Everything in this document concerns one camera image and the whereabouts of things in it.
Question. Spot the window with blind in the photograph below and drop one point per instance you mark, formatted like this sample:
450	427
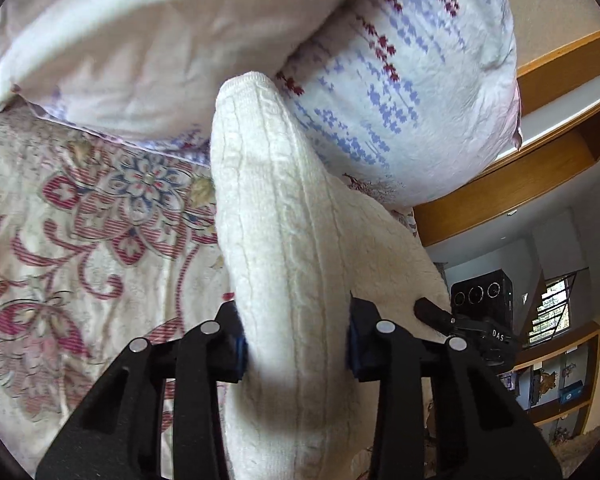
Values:
551	317

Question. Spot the blue floral pillow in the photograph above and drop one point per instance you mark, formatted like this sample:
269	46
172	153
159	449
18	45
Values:
407	100

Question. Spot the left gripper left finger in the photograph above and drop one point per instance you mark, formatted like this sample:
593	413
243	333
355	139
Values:
116	431

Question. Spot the black speaker box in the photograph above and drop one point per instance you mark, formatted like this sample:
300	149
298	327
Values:
486	296

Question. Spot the pink floral pillow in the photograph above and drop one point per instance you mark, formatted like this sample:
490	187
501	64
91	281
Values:
144	70

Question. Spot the wooden headboard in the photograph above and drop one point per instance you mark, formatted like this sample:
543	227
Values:
561	126

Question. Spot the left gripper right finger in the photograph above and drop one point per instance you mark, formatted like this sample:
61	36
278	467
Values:
443	393

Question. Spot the wooden shelf unit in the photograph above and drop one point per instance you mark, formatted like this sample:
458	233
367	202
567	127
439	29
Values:
554	381

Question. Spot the floral bedspread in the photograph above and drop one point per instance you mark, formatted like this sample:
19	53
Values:
99	244

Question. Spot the cream cable-knit sweater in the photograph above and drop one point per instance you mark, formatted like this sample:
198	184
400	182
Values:
299	245

